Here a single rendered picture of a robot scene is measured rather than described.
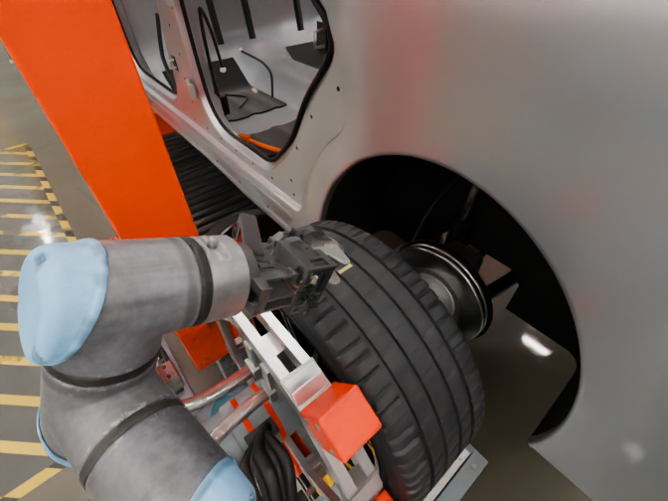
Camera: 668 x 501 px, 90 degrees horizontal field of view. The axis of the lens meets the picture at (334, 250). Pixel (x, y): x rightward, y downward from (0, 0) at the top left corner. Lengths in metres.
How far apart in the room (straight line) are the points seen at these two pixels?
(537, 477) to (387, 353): 1.36
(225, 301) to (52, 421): 0.17
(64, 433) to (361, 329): 0.38
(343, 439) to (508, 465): 1.37
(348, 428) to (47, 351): 0.36
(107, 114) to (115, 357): 0.52
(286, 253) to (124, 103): 0.46
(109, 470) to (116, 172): 0.57
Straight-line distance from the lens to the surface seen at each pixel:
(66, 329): 0.30
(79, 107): 0.75
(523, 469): 1.85
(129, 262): 0.31
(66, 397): 0.37
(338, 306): 0.58
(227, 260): 0.34
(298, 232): 0.44
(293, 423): 0.81
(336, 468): 0.63
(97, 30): 0.73
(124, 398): 0.36
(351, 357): 0.55
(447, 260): 0.92
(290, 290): 0.40
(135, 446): 0.34
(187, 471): 0.33
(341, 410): 0.51
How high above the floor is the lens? 1.63
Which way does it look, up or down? 44 degrees down
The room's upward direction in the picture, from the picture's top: straight up
